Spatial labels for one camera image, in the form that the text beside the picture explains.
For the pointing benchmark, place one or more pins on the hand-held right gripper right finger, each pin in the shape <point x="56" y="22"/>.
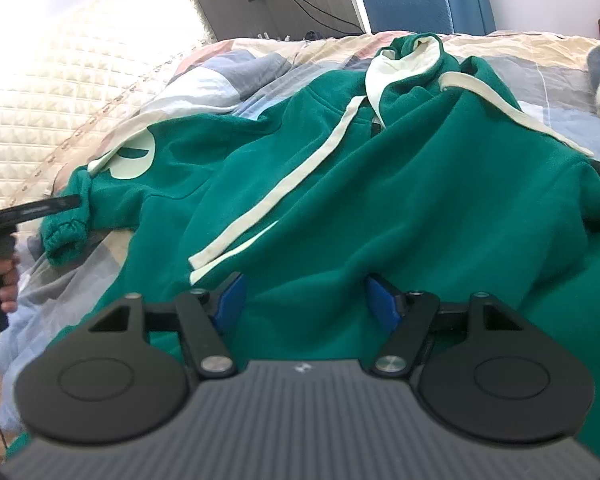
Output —
<point x="382" y="302"/>

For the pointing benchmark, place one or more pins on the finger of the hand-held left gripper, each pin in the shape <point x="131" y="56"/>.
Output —
<point x="35" y="208"/>

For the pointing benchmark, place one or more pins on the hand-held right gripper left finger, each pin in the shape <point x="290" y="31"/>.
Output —
<point x="232" y="301"/>

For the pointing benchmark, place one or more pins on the green hoodie with cream trim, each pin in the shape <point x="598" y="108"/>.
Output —
<point x="355" y="170"/>

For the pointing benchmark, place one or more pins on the person's left hand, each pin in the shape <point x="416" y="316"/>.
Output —
<point x="7" y="287"/>

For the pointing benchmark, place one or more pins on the cream quilted headboard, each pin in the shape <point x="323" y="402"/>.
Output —
<point x="65" y="75"/>

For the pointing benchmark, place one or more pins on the patchwork pastel bed quilt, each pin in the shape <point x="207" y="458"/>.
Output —
<point x="555" y="85"/>

